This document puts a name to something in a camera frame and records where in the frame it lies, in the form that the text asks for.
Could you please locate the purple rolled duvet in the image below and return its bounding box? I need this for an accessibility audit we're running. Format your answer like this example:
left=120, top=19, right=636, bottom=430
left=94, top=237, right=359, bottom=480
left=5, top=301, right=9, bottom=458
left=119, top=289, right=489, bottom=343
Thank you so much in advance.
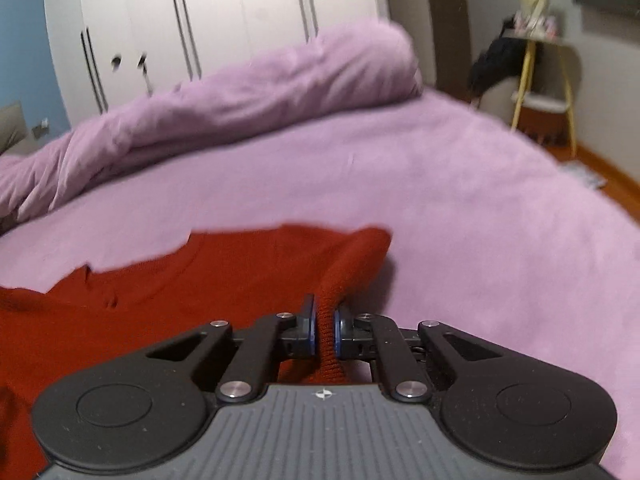
left=1, top=21, right=422, bottom=231

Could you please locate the red knitted sweater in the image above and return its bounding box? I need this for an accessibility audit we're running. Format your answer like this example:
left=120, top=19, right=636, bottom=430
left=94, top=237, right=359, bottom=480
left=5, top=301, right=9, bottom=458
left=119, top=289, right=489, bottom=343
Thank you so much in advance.
left=1, top=224, right=390, bottom=479

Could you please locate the yellow metal side table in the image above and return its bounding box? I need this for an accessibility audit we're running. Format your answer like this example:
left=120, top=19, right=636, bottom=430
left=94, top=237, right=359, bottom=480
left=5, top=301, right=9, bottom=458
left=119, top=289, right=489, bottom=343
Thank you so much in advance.
left=503, top=29, right=578, bottom=158

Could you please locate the black clothing on chair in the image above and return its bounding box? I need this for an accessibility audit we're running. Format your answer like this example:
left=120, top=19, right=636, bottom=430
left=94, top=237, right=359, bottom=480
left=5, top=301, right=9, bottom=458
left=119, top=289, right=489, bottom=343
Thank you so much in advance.
left=466, top=15, right=526, bottom=99

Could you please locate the white wardrobe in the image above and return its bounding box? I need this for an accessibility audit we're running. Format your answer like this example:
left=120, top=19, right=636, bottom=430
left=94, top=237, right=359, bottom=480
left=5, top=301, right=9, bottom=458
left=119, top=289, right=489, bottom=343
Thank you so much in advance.
left=43, top=0, right=388, bottom=125

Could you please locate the purple bed sheet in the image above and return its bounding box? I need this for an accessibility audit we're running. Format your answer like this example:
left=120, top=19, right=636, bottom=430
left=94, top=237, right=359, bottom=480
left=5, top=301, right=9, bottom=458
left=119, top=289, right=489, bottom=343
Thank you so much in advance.
left=1, top=91, right=639, bottom=479

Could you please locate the beige lamp on table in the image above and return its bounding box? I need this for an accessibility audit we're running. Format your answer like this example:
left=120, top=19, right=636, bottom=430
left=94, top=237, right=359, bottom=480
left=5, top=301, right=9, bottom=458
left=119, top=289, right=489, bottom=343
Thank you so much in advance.
left=514, top=0, right=558, bottom=39

